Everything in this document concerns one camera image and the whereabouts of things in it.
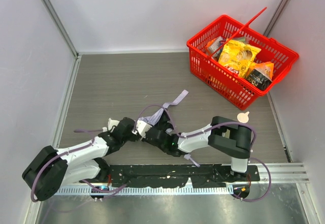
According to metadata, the lavender folding umbrella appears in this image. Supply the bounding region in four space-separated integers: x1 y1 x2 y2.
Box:
141 89 201 168

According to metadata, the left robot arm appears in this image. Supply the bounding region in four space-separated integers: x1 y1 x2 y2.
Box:
22 117 149 203

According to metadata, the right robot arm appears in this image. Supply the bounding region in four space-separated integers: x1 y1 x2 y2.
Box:
140 116 256 177

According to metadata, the pale yellow bottle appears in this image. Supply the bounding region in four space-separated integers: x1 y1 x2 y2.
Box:
237 111 249 123

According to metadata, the red plastic shopping basket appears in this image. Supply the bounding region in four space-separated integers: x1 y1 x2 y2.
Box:
186 15 299 110

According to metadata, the orange snack packet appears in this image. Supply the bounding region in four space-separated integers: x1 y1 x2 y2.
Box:
205 36 223 58

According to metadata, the yellow chips bag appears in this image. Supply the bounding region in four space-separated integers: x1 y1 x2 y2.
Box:
218 39 261 78

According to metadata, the black and orange snack bag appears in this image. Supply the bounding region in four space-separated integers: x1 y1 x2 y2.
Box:
245 61 274 91

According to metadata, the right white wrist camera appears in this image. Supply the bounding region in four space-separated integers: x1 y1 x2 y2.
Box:
132 120 152 139

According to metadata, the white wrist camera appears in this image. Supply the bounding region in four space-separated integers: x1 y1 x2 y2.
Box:
132 120 152 139
102 118 119 132

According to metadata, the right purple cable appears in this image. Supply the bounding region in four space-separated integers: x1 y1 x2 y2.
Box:
137 104 272 204

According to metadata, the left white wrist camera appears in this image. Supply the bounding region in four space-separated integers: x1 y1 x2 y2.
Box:
102 118 119 132

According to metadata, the slotted cable duct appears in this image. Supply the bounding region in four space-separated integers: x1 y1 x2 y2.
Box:
55 184 233 196

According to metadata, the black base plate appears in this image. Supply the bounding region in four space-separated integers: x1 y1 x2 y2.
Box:
95 164 260 188

